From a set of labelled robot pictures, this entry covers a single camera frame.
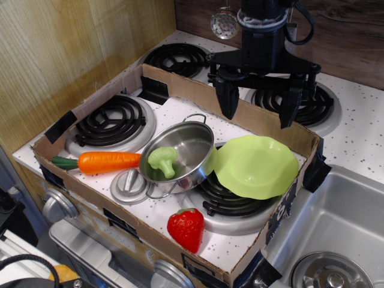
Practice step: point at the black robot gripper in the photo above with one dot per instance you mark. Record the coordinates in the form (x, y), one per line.
(262, 52)

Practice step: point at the small steel pan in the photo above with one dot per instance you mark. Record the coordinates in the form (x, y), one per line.
(193, 139)

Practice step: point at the green toy broccoli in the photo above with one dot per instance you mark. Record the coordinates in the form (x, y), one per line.
(162, 159)

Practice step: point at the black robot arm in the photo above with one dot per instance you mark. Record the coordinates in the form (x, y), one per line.
(259, 14)

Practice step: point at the hanging silver slotted spatula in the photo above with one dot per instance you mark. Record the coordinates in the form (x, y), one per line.
(292, 29)

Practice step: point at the back right black burner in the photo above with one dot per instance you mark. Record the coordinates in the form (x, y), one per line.
(320, 113)

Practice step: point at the light green plastic plate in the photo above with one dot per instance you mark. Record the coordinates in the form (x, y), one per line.
(256, 167)

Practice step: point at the hanging silver strainer ladle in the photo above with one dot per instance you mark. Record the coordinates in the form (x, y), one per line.
(224, 22)

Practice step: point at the front right black burner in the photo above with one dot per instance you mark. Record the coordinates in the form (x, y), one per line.
(224, 212)

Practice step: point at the front left black burner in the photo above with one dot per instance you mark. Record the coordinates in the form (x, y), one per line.
(125, 123)

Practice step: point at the red toy strawberry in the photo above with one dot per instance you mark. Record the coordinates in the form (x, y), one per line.
(186, 227)

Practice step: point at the silver toy sink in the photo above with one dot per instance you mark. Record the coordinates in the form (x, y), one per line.
(344, 216)

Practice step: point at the orange toy carrot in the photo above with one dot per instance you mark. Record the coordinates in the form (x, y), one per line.
(91, 163)

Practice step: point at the silver sink drain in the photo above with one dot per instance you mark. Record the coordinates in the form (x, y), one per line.
(327, 269)

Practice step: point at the right oven front knob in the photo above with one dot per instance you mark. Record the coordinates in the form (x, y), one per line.
(167, 275)

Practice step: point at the oven knob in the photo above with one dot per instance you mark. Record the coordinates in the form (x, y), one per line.
(57, 207)
(167, 275)

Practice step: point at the left oven front knob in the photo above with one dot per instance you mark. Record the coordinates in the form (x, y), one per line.
(57, 207)

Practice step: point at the yellow object at bottom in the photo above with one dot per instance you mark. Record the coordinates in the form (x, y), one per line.
(65, 273)

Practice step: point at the silver oven door handle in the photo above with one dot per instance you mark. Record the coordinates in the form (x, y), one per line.
(98, 260)

